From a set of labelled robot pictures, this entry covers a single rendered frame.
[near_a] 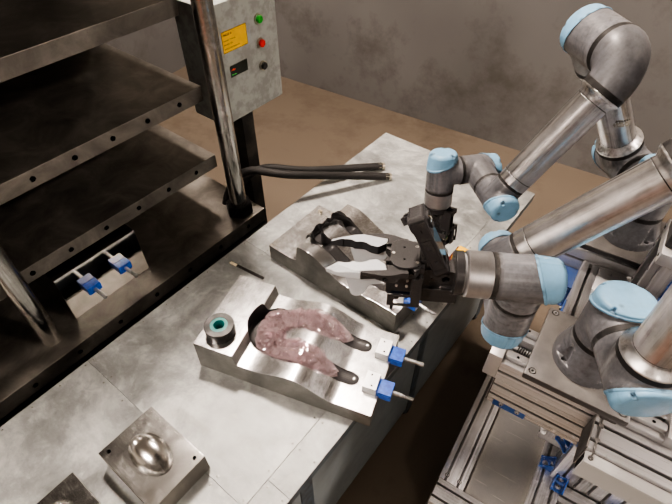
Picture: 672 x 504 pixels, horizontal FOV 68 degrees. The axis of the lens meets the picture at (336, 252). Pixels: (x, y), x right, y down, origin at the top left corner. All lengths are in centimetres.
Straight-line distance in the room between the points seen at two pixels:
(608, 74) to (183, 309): 127
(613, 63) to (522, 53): 234
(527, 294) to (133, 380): 108
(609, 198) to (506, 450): 133
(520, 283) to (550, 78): 283
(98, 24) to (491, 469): 184
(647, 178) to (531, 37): 266
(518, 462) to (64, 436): 148
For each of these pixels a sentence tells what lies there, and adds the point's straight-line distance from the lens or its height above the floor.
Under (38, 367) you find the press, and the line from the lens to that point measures 167.
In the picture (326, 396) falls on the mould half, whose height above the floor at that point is 86.
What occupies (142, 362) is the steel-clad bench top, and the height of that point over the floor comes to 80.
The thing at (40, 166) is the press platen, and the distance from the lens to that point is 145.
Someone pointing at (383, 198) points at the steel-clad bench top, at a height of 80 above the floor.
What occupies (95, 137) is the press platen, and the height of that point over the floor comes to 129.
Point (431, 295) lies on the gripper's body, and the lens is 81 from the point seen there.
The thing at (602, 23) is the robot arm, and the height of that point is 161.
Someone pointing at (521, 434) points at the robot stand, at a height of 21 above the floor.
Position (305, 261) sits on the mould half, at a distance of 156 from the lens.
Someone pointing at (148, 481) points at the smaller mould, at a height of 87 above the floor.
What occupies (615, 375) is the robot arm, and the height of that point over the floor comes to 123.
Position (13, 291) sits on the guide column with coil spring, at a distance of 153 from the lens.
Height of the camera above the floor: 202
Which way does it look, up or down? 46 degrees down
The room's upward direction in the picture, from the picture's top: straight up
